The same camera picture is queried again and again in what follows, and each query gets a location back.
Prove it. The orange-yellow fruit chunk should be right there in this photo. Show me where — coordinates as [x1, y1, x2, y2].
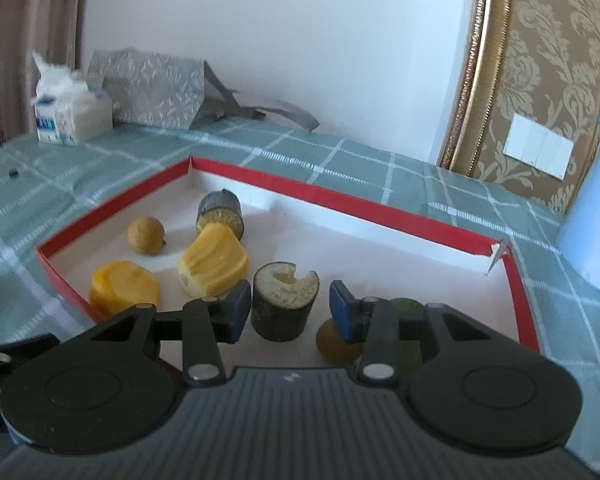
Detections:
[89, 261, 161, 318]

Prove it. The dark cylinder piece yellow end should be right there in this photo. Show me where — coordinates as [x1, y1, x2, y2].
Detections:
[196, 189, 246, 241]

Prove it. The yellow jackfruit piece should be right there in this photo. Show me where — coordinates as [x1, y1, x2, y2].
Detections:
[178, 223, 251, 297]

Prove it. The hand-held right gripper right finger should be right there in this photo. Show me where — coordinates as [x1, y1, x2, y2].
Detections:
[329, 281, 497, 386]

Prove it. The brown kiwi fruit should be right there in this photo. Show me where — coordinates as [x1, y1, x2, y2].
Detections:
[316, 319, 366, 366]

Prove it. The dark cylinder piece pale end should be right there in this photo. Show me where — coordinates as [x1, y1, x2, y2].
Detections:
[251, 261, 320, 343]

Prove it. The grey patterned fabric bag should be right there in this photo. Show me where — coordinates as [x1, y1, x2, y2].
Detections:
[86, 49, 321, 133]

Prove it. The small round tan fruit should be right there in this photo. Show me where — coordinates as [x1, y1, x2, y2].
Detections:
[127, 216, 167, 257]

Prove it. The light blue electric kettle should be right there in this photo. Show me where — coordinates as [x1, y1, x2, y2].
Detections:
[555, 112, 600, 296]

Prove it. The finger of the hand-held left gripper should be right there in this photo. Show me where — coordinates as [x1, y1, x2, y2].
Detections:
[0, 334, 61, 377]

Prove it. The white tissue pack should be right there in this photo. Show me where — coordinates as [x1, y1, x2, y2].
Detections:
[31, 51, 113, 147]

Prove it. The red shallow cardboard tray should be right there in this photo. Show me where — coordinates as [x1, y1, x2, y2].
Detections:
[35, 156, 541, 367]

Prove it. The white wall switch panel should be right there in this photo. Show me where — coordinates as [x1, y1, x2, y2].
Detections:
[502, 112, 576, 180]

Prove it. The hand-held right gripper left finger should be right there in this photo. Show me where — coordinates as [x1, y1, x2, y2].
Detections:
[86, 281, 252, 387]

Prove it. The green cucumber piece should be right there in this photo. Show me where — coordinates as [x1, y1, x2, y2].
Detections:
[352, 298, 428, 371]

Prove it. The beige curtain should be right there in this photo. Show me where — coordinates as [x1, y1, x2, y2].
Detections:
[0, 0, 88, 153]

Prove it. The green checked tablecloth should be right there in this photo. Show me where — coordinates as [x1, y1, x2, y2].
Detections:
[0, 122, 600, 476]

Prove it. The gold ornate wall frame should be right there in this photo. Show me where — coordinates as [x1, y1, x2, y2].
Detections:
[437, 0, 600, 178]

